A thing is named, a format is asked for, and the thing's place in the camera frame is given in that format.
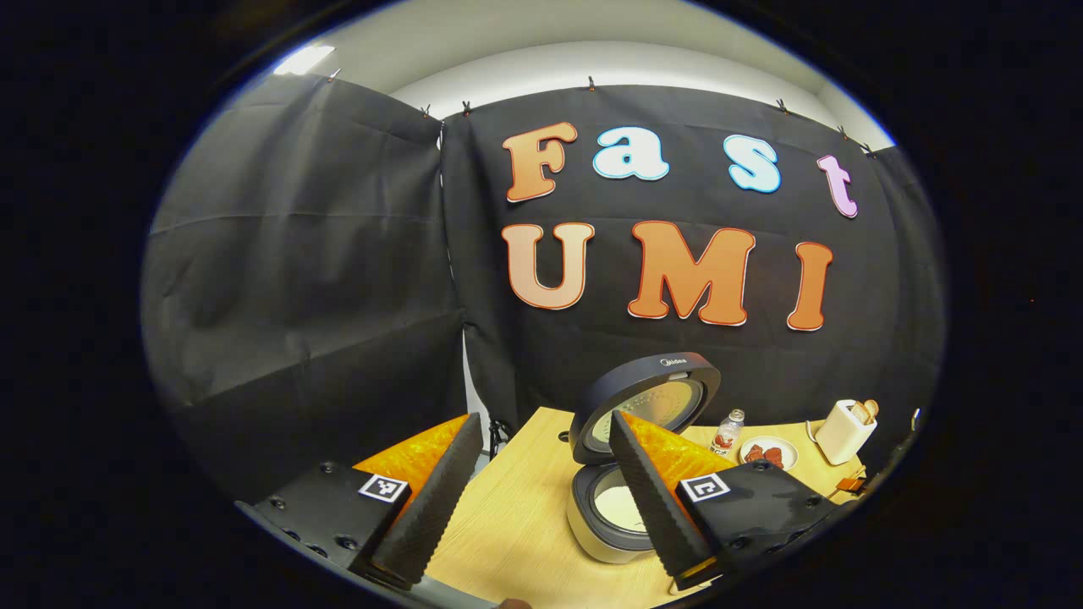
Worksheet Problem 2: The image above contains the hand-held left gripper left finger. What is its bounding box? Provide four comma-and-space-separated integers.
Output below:
235, 412, 485, 591

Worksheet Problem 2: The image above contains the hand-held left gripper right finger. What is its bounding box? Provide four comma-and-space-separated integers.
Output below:
607, 410, 847, 593

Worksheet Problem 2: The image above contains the dark grey rice cooker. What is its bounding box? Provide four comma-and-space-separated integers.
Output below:
565, 352, 723, 565

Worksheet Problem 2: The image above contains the white toaster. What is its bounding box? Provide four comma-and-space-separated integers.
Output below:
814, 399, 878, 466

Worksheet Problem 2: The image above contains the white round plate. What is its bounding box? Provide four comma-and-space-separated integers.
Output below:
740, 436, 799, 472

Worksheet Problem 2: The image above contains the clear drink bottle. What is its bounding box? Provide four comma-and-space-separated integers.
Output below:
711, 409, 746, 458

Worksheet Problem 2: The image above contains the black backdrop cloth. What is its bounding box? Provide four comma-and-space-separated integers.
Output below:
140, 72, 947, 508

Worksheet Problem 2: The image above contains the black cable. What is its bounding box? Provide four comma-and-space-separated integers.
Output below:
484, 416, 513, 462

